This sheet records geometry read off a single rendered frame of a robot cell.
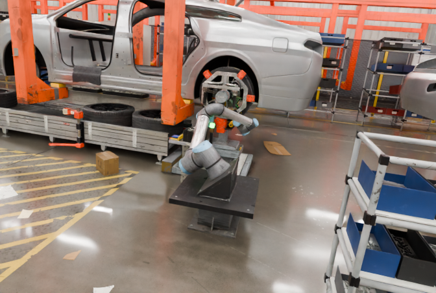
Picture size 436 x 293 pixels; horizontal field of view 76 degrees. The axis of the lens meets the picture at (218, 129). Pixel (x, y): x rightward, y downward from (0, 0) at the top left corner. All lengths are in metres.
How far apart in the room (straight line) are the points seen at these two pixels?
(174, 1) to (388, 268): 2.68
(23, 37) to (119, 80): 1.15
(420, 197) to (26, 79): 3.97
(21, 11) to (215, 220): 3.22
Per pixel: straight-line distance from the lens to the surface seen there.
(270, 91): 3.34
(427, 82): 4.25
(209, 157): 2.11
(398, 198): 1.31
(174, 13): 3.05
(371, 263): 1.44
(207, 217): 2.26
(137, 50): 6.33
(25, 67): 4.15
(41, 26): 4.66
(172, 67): 3.03
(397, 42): 7.27
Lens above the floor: 1.30
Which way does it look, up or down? 15 degrees down
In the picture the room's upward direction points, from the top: 5 degrees clockwise
